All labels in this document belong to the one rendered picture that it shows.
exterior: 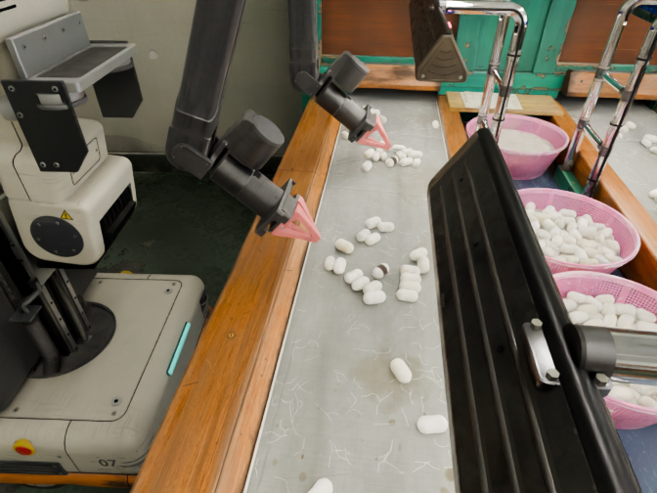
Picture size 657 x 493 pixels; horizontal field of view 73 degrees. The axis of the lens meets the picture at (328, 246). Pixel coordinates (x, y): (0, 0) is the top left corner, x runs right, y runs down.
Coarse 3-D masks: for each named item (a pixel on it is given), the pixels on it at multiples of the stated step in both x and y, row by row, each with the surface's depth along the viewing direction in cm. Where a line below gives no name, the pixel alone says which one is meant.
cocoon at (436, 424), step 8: (424, 416) 55; (432, 416) 55; (440, 416) 55; (416, 424) 55; (424, 424) 54; (432, 424) 54; (440, 424) 54; (424, 432) 54; (432, 432) 54; (440, 432) 55
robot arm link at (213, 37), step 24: (216, 0) 52; (240, 0) 52; (192, 24) 55; (216, 24) 54; (240, 24) 55; (192, 48) 56; (216, 48) 56; (192, 72) 58; (216, 72) 57; (192, 96) 59; (216, 96) 60; (192, 120) 61; (216, 120) 64; (168, 144) 63; (192, 144) 63
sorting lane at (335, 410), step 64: (384, 128) 130; (384, 192) 102; (320, 256) 83; (384, 256) 83; (320, 320) 70; (384, 320) 70; (320, 384) 61; (384, 384) 61; (256, 448) 54; (320, 448) 54; (384, 448) 54; (448, 448) 54
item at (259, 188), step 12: (252, 180) 68; (264, 180) 69; (288, 180) 74; (240, 192) 68; (252, 192) 68; (264, 192) 69; (276, 192) 70; (288, 192) 72; (252, 204) 69; (264, 204) 69; (276, 204) 69; (264, 216) 71; (276, 216) 67; (264, 228) 69
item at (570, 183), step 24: (648, 0) 90; (624, 24) 94; (648, 48) 82; (600, 72) 99; (624, 96) 89; (624, 120) 91; (576, 144) 110; (600, 144) 97; (600, 168) 97; (576, 192) 106
